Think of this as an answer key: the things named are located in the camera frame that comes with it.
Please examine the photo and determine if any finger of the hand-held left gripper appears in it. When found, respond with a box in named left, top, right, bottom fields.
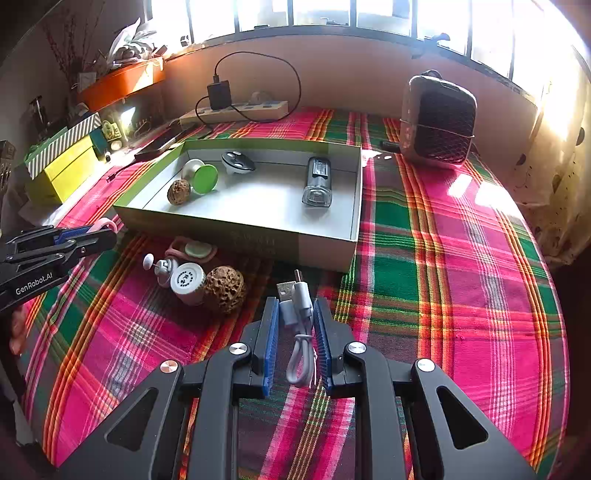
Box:
left=0, top=229, right=118, bottom=280
left=0, top=225, right=93, bottom=259

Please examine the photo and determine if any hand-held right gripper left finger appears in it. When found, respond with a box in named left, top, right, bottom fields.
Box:
left=58, top=296, right=281, bottom=480

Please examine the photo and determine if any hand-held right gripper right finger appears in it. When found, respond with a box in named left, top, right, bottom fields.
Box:
left=313, top=298, right=539, bottom=480

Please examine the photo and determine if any white USB cable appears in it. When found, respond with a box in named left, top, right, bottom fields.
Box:
left=276, top=270, right=319, bottom=388

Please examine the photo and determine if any grey round knob gadget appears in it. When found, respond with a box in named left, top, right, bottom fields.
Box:
left=142, top=253, right=178, bottom=287

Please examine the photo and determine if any large brown walnut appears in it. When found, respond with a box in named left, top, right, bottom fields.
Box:
left=203, top=265, right=247, bottom=315

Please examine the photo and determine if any small brown walnut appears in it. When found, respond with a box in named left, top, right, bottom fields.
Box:
left=167, top=179, right=192, bottom=206

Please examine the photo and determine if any small white bottle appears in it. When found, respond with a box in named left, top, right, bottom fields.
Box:
left=170, top=262, right=207, bottom=305

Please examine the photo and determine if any pink clip with green pad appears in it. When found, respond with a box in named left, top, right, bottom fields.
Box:
left=165, top=236, right=218, bottom=264

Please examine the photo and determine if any green white spool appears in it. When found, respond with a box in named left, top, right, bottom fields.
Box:
left=181, top=159, right=219, bottom=195

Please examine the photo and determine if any green white cardboard box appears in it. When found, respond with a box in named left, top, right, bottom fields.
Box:
left=112, top=138, right=363, bottom=274

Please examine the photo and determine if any black oval gadget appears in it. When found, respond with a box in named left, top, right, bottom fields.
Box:
left=221, top=150, right=256, bottom=176

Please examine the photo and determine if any black flashlight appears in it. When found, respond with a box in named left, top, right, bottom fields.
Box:
left=301, top=157, right=334, bottom=208

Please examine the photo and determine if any person's left hand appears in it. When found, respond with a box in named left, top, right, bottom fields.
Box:
left=9, top=309, right=29, bottom=355

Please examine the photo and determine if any yellow box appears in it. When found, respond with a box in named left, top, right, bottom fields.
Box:
left=25, top=134, right=100, bottom=206

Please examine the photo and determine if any green white striped box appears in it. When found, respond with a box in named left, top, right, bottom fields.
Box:
left=24, top=112, right=102, bottom=178

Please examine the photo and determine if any small green ornament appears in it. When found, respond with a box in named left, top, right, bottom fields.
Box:
left=100, top=119, right=124, bottom=151

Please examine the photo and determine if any black phone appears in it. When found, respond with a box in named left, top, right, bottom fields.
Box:
left=134, top=122, right=195, bottom=162

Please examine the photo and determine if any orange box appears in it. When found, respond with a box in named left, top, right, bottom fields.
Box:
left=78, top=62, right=166, bottom=112

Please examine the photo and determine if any black charger adapter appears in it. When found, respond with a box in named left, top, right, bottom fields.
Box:
left=207, top=82, right=232, bottom=110

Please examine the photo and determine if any white plastic bag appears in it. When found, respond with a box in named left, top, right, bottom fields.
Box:
left=108, top=17, right=160, bottom=68

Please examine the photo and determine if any cream power strip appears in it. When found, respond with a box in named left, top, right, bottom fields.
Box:
left=179, top=99, right=289, bottom=124

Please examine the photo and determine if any small grey fan heater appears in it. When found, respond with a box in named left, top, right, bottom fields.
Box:
left=399, top=70, right=478, bottom=168

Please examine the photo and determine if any cream dotted curtain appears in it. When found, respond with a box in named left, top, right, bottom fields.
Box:
left=508, top=46, right=591, bottom=266

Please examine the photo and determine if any black window latch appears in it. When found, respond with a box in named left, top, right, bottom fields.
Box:
left=413, top=33, right=451, bottom=58

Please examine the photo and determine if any loose black cable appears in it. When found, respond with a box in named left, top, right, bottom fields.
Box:
left=106, top=157, right=144, bottom=183

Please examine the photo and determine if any black charger cable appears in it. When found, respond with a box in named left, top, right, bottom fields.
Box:
left=195, top=51, right=302, bottom=125

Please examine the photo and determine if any window with dark frame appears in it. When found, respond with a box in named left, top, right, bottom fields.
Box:
left=143, top=0, right=555, bottom=93

